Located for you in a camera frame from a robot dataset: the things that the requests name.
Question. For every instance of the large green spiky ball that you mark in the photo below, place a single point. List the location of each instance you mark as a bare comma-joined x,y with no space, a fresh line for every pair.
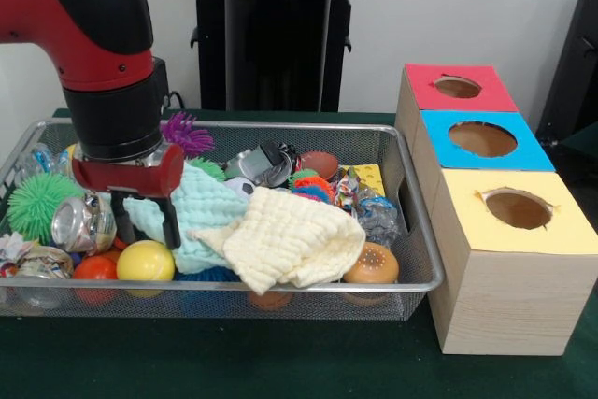
39,207

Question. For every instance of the purple spiky ball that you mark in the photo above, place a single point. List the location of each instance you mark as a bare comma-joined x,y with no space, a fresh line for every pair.
187,135

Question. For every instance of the silver mesh bin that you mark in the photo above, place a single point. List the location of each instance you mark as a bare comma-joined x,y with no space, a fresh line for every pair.
327,305

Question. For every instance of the cream cloth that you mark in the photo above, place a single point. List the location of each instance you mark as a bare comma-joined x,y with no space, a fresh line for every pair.
289,240

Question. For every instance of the orange ball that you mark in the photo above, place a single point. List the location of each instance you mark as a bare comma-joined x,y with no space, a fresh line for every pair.
95,269

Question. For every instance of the large yellow ball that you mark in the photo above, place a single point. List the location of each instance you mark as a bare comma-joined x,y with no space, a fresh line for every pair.
146,261

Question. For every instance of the yellow toy cheese wedge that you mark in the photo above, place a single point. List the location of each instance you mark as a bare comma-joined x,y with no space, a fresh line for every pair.
371,179

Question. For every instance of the small soccer ball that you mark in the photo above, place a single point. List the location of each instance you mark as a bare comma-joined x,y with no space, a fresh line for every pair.
240,186

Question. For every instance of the toy burger bun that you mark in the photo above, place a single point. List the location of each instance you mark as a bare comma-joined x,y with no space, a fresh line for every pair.
374,263

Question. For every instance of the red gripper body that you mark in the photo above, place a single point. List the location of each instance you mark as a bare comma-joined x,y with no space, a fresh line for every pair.
131,179

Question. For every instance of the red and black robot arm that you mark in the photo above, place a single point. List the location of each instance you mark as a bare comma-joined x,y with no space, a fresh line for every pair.
84,44

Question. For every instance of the black upright panel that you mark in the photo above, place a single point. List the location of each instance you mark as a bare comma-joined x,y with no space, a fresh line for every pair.
574,67

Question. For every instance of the clear plastic jar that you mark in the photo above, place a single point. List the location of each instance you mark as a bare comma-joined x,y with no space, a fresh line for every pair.
79,226

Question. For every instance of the dark green table cloth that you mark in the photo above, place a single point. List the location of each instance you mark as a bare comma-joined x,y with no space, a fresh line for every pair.
280,361
581,151

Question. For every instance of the mint green cloth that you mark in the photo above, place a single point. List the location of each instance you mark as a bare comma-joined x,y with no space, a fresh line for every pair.
205,212

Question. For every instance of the brown toy football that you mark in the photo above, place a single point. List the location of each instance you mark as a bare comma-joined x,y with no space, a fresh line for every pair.
320,164

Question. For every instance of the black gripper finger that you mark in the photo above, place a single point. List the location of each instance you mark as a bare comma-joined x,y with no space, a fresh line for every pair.
170,226
123,221

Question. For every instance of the wooden box with three holes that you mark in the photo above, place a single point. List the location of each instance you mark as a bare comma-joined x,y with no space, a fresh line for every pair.
504,305

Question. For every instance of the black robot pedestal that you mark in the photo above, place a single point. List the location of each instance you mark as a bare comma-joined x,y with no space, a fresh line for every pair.
275,67

